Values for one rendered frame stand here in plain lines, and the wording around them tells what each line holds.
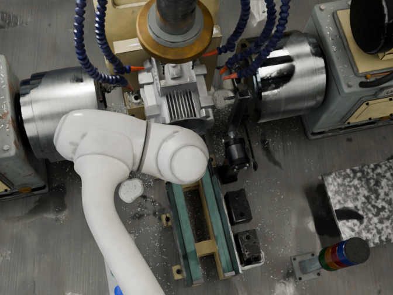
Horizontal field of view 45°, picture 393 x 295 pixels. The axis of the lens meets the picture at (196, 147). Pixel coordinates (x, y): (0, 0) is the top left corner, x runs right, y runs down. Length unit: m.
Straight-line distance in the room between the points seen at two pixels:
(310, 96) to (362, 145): 0.40
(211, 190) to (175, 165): 0.57
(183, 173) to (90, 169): 0.17
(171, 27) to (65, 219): 0.74
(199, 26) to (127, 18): 0.35
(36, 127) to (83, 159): 0.41
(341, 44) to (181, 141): 0.68
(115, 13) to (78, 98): 0.28
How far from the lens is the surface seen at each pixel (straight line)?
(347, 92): 1.34
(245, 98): 1.16
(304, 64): 1.34
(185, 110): 1.28
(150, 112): 1.31
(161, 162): 0.87
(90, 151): 0.86
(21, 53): 1.78
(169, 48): 1.10
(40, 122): 1.26
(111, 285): 1.23
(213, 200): 1.40
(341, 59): 1.38
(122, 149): 0.87
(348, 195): 1.50
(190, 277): 1.38
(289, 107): 1.36
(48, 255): 1.53
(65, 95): 1.26
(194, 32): 1.10
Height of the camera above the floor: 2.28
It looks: 70 degrees down
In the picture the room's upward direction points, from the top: 11 degrees clockwise
